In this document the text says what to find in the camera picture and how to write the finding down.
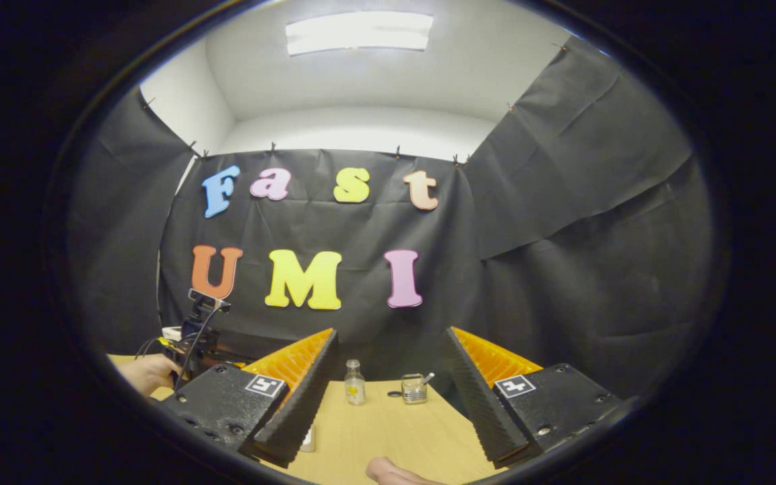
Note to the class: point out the small clear container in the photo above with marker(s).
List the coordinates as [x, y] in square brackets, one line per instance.
[308, 439]

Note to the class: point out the large ceiling light panel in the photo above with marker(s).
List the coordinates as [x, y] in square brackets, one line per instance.
[359, 31]

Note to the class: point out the white toaster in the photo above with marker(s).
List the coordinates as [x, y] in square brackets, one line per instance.
[172, 332]

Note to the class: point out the clear glass jar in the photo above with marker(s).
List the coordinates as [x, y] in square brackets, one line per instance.
[413, 391]

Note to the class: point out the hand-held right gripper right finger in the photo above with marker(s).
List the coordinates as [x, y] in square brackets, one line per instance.
[486, 404]

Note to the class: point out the black backdrop cloth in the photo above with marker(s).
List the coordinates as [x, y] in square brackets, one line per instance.
[563, 269]

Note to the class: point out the small clear glass bottle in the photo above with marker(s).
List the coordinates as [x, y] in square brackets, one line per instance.
[354, 387]

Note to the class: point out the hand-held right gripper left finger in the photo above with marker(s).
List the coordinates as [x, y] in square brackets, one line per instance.
[297, 404]

